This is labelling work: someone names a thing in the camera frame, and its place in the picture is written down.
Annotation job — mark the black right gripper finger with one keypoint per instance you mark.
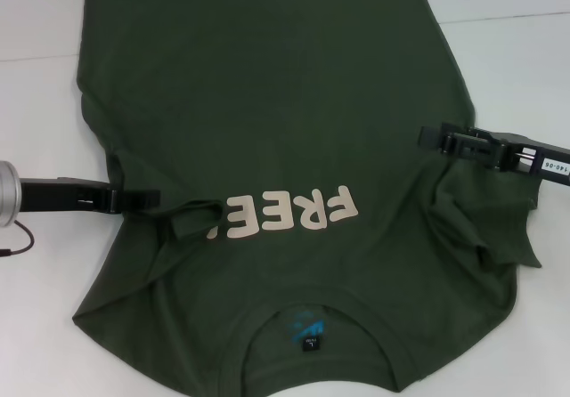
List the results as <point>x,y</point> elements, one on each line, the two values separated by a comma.
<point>463,148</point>
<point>472,133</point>

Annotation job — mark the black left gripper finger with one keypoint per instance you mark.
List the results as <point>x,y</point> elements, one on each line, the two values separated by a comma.
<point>135,200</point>

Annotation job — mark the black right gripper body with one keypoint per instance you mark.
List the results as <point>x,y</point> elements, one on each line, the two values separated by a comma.
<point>525,156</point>

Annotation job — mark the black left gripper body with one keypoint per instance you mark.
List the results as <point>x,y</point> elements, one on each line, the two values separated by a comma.
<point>62,196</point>

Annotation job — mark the dark green FREE! t-shirt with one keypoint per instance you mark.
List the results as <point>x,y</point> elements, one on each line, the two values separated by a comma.
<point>267,103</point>

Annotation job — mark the white number label sticker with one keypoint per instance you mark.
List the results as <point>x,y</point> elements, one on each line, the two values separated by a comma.
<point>554,165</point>

